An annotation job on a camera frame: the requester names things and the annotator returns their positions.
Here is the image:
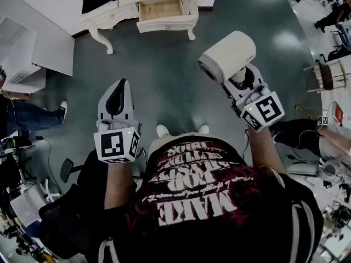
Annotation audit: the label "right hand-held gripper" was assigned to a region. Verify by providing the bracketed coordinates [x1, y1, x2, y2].
[223, 64, 286, 133]

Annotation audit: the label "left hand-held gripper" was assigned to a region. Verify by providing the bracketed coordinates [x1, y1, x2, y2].
[93, 78, 142, 164]

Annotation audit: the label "large white wooden drawer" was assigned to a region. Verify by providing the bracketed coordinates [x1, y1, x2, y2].
[136, 0, 200, 34]

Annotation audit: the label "person's left forearm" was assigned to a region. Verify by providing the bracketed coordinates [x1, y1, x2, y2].
[104, 162, 138, 210]

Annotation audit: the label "person's right forearm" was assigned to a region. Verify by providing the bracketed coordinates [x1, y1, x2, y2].
[248, 127, 287, 175]

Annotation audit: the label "person's beige trousers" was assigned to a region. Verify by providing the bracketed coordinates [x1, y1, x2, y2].
[148, 131, 212, 175]

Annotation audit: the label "wooden chair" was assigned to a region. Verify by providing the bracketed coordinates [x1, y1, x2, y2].
[303, 59, 349, 93]

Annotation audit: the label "red box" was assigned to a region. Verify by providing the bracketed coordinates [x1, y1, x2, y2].
[331, 104, 344, 123]

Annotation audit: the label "white cabinet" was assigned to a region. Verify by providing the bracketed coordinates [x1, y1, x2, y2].
[0, 15, 47, 94]

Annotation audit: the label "black office chair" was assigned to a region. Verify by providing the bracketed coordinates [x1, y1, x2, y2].
[38, 152, 110, 260]

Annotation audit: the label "white box device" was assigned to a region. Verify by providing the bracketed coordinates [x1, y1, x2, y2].
[9, 187, 47, 227]

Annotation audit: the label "person's black printed shirt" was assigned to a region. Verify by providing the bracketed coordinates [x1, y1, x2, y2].
[38, 135, 324, 263]

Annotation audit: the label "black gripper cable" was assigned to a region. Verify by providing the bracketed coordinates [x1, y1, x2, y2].
[242, 129, 251, 158]

